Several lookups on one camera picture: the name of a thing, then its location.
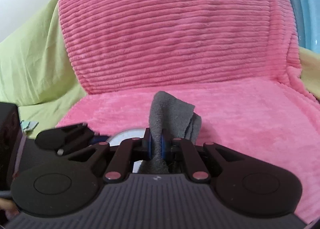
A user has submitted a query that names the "green sheet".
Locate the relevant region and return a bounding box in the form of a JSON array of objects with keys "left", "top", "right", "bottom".
[{"left": 1, "top": 0, "right": 86, "bottom": 138}]

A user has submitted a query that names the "pink ribbed blanket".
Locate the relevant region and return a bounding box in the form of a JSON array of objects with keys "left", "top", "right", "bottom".
[{"left": 59, "top": 0, "right": 319, "bottom": 222}]

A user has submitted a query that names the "clutter on side table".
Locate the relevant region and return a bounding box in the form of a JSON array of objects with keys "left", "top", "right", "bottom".
[{"left": 20, "top": 120, "right": 39, "bottom": 133}]

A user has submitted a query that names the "black camera box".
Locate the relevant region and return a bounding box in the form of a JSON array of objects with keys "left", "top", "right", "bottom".
[{"left": 0, "top": 102, "right": 22, "bottom": 191}]

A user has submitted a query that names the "clear plastic jar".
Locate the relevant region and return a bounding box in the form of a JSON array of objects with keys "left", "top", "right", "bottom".
[{"left": 107, "top": 128, "right": 145, "bottom": 173}]

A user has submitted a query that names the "yellow sofa cover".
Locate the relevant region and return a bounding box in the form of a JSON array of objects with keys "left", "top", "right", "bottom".
[{"left": 299, "top": 47, "right": 320, "bottom": 99}]

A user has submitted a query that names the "grey cleaning cloth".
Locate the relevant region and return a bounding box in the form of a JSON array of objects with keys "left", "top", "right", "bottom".
[{"left": 138, "top": 91, "right": 202, "bottom": 174}]

